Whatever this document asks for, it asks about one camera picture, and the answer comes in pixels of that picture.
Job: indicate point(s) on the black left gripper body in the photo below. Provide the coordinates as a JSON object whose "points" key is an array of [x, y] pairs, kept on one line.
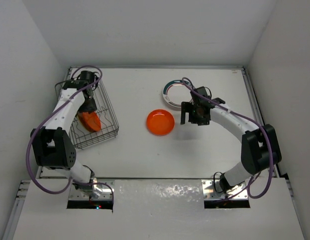
{"points": [[88, 105]]}

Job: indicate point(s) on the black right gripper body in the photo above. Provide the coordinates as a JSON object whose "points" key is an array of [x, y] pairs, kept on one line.
{"points": [[194, 116]]}

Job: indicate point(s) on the large orange plate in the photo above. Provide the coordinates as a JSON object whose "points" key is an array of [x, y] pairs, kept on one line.
{"points": [[90, 121]]}

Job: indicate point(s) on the white plate green red rim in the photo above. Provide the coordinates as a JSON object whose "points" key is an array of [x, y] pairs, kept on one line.
{"points": [[174, 93]]}

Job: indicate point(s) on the small orange plate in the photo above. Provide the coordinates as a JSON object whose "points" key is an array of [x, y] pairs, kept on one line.
{"points": [[160, 122]]}

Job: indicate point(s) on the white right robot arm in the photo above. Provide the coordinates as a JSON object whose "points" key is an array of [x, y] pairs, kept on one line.
{"points": [[259, 145]]}

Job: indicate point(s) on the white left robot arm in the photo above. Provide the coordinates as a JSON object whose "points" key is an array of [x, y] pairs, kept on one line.
{"points": [[52, 146]]}

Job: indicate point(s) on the white front foam board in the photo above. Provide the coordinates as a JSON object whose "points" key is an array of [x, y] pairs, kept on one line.
{"points": [[159, 210]]}

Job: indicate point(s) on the metal wire dish rack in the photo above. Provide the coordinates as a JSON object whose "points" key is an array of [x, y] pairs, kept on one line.
{"points": [[81, 137]]}

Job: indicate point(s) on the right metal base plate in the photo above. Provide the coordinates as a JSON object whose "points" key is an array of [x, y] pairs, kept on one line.
{"points": [[238, 192]]}

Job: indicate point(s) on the metal base plate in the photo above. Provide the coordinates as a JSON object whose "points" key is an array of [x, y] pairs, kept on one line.
{"points": [[238, 192], [97, 192]]}

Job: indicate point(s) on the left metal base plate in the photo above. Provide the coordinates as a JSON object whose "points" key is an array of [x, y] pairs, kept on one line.
{"points": [[97, 192]]}

